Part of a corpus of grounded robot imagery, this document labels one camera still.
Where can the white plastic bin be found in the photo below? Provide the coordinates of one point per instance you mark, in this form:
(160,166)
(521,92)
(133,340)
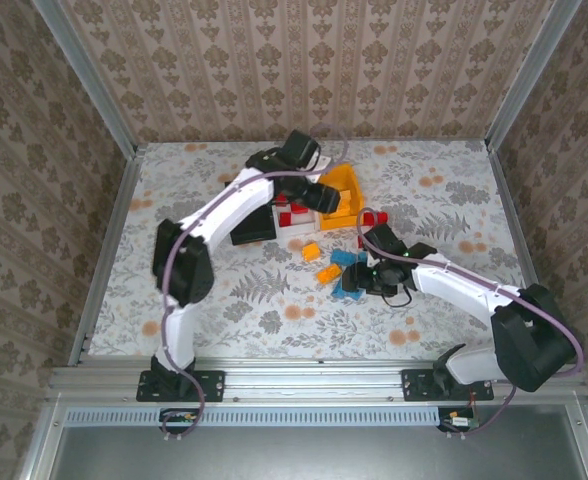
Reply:
(296,230)

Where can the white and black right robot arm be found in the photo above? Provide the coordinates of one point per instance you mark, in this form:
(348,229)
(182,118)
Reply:
(464,292)

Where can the floral patterned table cloth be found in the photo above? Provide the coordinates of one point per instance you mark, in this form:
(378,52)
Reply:
(324,325)

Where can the yellow plastic bin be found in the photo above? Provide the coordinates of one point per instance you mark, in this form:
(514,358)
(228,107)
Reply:
(341,175)

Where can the orange lego brick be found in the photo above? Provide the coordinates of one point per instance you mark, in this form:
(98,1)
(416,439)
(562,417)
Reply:
(311,251)
(329,273)
(347,198)

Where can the black plastic bin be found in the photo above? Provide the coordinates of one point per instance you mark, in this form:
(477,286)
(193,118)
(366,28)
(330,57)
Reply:
(254,232)

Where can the aluminium corner post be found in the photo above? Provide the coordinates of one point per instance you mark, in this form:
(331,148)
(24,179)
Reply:
(530,75)
(88,75)

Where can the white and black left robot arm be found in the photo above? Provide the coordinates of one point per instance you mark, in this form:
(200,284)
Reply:
(244,205)

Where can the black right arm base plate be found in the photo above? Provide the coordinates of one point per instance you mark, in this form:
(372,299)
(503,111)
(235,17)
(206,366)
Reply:
(416,385)

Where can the aluminium side rail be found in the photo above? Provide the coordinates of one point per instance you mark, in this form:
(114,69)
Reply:
(524,250)
(115,225)

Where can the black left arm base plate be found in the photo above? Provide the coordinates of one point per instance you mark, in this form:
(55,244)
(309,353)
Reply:
(214,385)

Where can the aluminium mounting rail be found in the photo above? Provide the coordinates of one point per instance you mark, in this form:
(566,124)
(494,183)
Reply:
(314,380)

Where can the grey metal sheet panel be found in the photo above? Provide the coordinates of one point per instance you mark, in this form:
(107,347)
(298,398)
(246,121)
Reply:
(324,455)

